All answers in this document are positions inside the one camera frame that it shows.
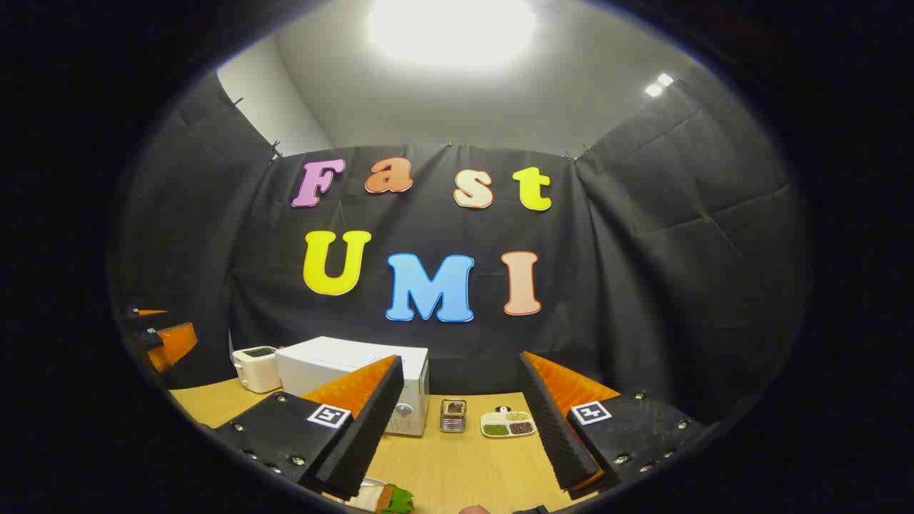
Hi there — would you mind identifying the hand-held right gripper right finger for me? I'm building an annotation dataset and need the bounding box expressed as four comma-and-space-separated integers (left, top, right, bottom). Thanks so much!
518, 351, 708, 493

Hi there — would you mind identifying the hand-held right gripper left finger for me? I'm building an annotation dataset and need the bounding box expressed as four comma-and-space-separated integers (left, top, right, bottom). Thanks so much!
213, 355, 406, 500

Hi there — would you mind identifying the sandwich with green lettuce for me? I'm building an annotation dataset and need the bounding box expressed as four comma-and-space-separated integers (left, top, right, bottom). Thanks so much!
343, 478, 415, 514

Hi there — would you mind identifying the white microwave oven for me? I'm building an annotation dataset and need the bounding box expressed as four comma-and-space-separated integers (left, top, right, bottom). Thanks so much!
275, 336, 430, 438

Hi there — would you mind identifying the white divided spice dish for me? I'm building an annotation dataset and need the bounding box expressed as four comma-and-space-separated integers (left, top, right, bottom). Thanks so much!
480, 406, 538, 438

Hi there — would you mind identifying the cream toaster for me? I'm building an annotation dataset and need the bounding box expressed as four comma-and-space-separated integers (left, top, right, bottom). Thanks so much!
232, 346, 283, 394

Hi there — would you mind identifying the black backdrop cloth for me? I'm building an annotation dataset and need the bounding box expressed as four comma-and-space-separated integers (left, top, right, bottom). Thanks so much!
107, 68, 811, 429

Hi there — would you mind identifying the large ceiling light panel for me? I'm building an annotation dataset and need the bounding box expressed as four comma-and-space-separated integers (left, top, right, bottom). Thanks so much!
368, 0, 538, 69

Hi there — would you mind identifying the metal wire utensil holder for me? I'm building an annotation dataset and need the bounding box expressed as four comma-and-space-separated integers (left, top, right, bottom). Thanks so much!
439, 398, 468, 433

